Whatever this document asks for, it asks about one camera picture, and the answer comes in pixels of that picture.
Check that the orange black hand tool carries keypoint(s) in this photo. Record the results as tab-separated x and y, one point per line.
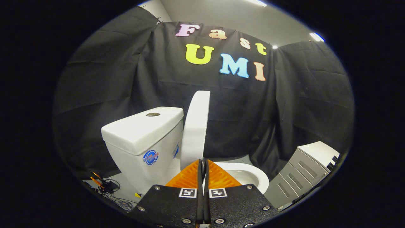
96	180

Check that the chrome flush button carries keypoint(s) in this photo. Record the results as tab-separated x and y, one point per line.
152	114

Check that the black backdrop cloth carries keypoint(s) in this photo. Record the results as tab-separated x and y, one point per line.
240	120

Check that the ceiling light panel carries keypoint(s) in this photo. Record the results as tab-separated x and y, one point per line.
317	37
257	2

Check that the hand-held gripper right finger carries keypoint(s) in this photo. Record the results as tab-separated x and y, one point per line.
237	205

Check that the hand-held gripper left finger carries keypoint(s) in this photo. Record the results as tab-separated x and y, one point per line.
171	205

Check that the grey drawer cabinet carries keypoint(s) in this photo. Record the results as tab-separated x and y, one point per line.
303	171

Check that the white toilet lid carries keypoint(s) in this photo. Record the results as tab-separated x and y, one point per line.
196	126

